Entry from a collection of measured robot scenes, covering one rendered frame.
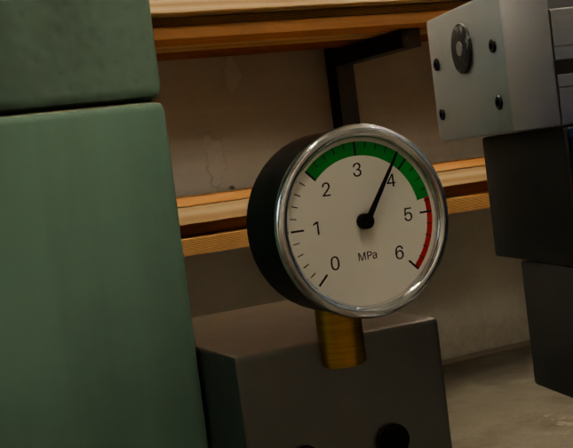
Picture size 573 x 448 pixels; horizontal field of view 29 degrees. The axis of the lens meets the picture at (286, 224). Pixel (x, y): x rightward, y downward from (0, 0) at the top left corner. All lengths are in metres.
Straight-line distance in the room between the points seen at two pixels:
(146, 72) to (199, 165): 2.75
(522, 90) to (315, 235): 0.38
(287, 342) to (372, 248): 0.05
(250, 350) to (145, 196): 0.07
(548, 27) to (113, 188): 0.40
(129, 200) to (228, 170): 2.79
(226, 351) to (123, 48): 0.11
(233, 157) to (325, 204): 2.84
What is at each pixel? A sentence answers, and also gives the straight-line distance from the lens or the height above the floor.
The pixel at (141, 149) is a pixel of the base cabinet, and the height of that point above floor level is 0.69.
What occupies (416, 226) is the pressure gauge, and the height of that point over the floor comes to 0.66.
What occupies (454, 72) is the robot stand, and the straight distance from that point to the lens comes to 0.79.
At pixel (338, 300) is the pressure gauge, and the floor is 0.64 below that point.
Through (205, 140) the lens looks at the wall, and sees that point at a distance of 3.16.
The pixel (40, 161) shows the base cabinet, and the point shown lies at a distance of 0.39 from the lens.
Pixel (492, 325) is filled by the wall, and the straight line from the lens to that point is 3.67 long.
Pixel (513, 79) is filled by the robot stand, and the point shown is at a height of 0.72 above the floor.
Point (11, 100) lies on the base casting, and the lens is 0.39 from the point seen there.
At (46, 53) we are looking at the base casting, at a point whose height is 0.73.
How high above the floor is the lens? 0.68
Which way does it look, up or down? 3 degrees down
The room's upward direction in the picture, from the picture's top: 7 degrees counter-clockwise
